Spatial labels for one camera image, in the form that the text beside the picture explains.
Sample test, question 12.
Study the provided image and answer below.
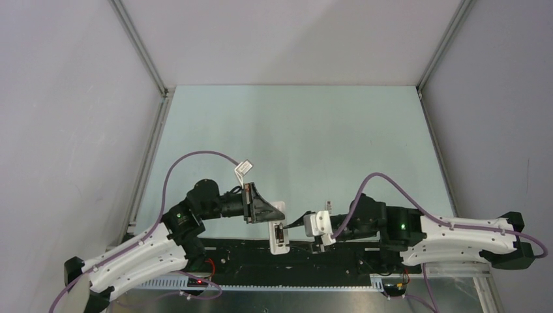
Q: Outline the electronics board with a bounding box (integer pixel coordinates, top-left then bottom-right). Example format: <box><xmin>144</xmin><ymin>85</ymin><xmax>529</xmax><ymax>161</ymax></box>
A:
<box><xmin>382</xmin><ymin>282</ymin><xmax>409</xmax><ymax>299</ymax></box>
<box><xmin>186</xmin><ymin>277</ymin><xmax>210</xmax><ymax>289</ymax></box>

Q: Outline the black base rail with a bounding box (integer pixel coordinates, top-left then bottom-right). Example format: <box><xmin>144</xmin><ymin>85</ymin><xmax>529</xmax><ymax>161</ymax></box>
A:
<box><xmin>176</xmin><ymin>237</ymin><xmax>422</xmax><ymax>288</ymax></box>

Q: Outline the left aluminium frame post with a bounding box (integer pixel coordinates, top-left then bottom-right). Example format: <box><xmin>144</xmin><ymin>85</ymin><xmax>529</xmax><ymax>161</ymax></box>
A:
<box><xmin>108</xmin><ymin>0</ymin><xmax>168</xmax><ymax>98</ymax></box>

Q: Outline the right electronics board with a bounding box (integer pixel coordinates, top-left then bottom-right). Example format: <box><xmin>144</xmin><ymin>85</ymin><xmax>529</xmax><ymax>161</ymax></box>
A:
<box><xmin>382</xmin><ymin>282</ymin><xmax>409</xmax><ymax>299</ymax></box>

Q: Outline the right aluminium frame post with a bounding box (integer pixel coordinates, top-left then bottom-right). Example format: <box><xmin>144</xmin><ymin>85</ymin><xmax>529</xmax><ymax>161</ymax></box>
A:
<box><xmin>416</xmin><ymin>0</ymin><xmax>477</xmax><ymax>93</ymax></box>

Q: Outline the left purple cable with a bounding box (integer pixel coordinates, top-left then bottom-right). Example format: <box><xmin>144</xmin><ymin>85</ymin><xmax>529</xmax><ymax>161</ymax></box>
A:
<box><xmin>48</xmin><ymin>151</ymin><xmax>240</xmax><ymax>313</ymax></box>

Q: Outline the grey slotted cable duct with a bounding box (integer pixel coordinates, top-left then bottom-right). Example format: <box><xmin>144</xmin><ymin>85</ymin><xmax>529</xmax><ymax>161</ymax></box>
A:
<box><xmin>135</xmin><ymin>275</ymin><xmax>383</xmax><ymax>292</ymax></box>

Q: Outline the white remote control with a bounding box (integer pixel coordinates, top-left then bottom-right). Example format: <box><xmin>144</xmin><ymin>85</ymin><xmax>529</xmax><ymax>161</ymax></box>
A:
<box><xmin>268</xmin><ymin>201</ymin><xmax>290</xmax><ymax>255</ymax></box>

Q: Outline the aluminium frame post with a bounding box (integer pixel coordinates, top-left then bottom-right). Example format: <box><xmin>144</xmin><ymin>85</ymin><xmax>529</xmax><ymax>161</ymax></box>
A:
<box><xmin>108</xmin><ymin>0</ymin><xmax>168</xmax><ymax>98</ymax></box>
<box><xmin>416</xmin><ymin>0</ymin><xmax>477</xmax><ymax>93</ymax></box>

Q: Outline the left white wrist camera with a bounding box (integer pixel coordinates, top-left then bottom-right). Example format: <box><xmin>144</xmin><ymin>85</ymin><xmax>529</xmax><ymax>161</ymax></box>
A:
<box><xmin>234</xmin><ymin>160</ymin><xmax>253</xmax><ymax>187</ymax></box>

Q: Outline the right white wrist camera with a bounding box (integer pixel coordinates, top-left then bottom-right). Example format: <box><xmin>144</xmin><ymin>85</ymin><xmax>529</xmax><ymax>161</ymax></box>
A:
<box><xmin>303</xmin><ymin>210</ymin><xmax>336</xmax><ymax>246</ymax></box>

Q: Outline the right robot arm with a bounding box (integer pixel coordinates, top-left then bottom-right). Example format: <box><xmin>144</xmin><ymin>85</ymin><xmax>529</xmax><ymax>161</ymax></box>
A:
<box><xmin>286</xmin><ymin>194</ymin><xmax>537</xmax><ymax>273</ymax></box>

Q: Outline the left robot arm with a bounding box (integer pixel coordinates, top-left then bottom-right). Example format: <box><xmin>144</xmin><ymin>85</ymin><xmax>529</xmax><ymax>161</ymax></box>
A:
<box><xmin>64</xmin><ymin>179</ymin><xmax>286</xmax><ymax>312</ymax></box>

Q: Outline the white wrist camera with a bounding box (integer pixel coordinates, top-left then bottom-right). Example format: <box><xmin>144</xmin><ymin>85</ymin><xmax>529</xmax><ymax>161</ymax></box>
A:
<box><xmin>303</xmin><ymin>210</ymin><xmax>336</xmax><ymax>246</ymax></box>
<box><xmin>234</xmin><ymin>160</ymin><xmax>253</xmax><ymax>187</ymax></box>

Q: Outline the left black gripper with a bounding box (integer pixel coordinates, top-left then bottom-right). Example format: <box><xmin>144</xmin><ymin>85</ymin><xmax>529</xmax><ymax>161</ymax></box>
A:
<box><xmin>200</xmin><ymin>182</ymin><xmax>284</xmax><ymax>224</ymax></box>

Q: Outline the left electronics board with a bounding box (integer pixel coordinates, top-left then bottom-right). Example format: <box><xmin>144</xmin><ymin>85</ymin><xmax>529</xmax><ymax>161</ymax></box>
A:
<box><xmin>186</xmin><ymin>277</ymin><xmax>210</xmax><ymax>289</ymax></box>

